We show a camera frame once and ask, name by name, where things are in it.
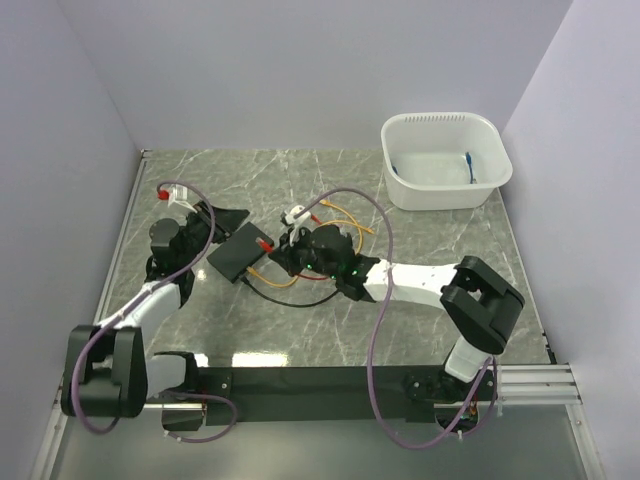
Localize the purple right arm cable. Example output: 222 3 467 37
299 187 501 450

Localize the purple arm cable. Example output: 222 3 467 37
70 179 239 445
299 187 501 450

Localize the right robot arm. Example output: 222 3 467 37
268 225 525 399

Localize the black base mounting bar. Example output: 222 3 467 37
195 365 472 425

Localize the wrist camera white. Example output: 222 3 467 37
281 205 311 245
157 185 195 212

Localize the white plastic basin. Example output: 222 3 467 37
380 112 513 211

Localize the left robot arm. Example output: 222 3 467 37
61 201 249 419

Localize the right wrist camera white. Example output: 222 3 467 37
281 205 311 245

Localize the aluminium frame rail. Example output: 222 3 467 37
49 363 584 416

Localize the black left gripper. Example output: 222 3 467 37
178 199 249 266

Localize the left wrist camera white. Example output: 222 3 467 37
157 185 195 212

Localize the black network switch box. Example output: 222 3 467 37
207 222 274 283

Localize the black power cable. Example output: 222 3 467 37
238 227 366 307

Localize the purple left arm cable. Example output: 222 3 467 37
70 179 239 445

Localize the blue ethernet cable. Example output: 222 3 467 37
390 151 479 185

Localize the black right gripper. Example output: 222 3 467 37
271 224 341 280

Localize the orange ethernet cable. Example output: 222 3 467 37
246 199 376 289

